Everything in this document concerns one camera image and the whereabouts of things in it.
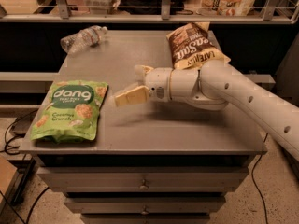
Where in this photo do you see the black bag on shelf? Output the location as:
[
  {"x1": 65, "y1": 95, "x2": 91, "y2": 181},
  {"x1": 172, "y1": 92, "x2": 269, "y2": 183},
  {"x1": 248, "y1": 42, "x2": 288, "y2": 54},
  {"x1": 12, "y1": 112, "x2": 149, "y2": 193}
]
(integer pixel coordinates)
[{"x1": 118, "y1": 0, "x2": 187, "y2": 15}]

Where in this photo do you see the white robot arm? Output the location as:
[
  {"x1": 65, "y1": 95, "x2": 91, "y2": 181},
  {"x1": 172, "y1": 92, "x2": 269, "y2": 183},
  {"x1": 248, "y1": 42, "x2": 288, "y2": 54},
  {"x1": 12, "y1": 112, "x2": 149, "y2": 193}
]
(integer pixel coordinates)
[{"x1": 113, "y1": 60, "x2": 299, "y2": 161}]

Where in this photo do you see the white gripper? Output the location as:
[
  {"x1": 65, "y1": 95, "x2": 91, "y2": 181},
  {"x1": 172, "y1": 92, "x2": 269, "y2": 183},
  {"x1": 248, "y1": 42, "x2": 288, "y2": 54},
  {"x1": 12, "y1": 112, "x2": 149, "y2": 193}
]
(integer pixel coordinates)
[{"x1": 114, "y1": 65, "x2": 172, "y2": 107}]

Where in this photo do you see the black cables left floor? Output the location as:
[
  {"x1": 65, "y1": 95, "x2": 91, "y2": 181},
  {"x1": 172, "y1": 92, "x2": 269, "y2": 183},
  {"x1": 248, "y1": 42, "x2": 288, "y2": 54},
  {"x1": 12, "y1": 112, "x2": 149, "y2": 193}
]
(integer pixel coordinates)
[{"x1": 0, "y1": 109, "x2": 50, "y2": 224}]

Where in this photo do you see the black cable right floor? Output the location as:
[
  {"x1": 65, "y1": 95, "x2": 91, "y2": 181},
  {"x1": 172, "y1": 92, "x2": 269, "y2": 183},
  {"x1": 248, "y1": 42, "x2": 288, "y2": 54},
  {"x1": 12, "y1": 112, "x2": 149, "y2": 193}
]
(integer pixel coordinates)
[{"x1": 250, "y1": 133, "x2": 270, "y2": 224}]

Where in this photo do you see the brown sea salt chip bag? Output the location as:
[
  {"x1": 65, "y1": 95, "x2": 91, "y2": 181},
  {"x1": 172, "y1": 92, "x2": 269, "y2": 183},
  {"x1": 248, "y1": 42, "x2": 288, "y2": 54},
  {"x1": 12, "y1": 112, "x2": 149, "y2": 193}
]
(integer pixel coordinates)
[{"x1": 166, "y1": 21, "x2": 231, "y2": 70}]

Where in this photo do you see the clear plastic water bottle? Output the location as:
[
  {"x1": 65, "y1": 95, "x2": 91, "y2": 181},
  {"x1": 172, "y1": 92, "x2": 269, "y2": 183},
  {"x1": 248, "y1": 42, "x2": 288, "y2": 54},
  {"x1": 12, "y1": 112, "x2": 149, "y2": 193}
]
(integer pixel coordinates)
[{"x1": 60, "y1": 25, "x2": 108, "y2": 55}]

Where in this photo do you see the grey drawer cabinet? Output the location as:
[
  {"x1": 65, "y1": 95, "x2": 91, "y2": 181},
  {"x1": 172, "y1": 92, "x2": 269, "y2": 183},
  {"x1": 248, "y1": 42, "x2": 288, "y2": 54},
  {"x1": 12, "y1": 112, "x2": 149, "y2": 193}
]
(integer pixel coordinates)
[{"x1": 19, "y1": 29, "x2": 268, "y2": 224}]

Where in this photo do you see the top drawer metal knob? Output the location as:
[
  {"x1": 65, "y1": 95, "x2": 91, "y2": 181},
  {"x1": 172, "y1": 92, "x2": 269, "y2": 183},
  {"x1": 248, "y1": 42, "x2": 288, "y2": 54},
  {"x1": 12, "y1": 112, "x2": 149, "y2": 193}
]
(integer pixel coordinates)
[{"x1": 139, "y1": 179, "x2": 149, "y2": 190}]

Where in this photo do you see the green dang rice chip bag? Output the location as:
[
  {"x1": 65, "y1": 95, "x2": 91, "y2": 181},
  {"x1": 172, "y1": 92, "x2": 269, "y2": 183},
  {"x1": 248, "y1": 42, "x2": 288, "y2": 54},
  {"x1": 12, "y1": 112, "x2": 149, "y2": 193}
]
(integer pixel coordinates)
[{"x1": 30, "y1": 80, "x2": 108, "y2": 143}]

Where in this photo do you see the drawer metal knob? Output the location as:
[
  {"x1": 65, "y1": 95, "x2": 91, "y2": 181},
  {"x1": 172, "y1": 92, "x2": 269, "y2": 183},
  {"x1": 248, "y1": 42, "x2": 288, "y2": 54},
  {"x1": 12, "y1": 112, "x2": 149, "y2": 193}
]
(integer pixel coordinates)
[
  {"x1": 140, "y1": 205, "x2": 149, "y2": 216},
  {"x1": 139, "y1": 179, "x2": 149, "y2": 190}
]

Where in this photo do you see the metal railing shelf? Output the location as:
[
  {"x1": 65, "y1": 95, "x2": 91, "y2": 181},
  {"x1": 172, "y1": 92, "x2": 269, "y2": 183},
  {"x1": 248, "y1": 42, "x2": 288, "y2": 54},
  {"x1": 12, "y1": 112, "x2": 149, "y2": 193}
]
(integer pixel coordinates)
[{"x1": 0, "y1": 0, "x2": 299, "y2": 24}]

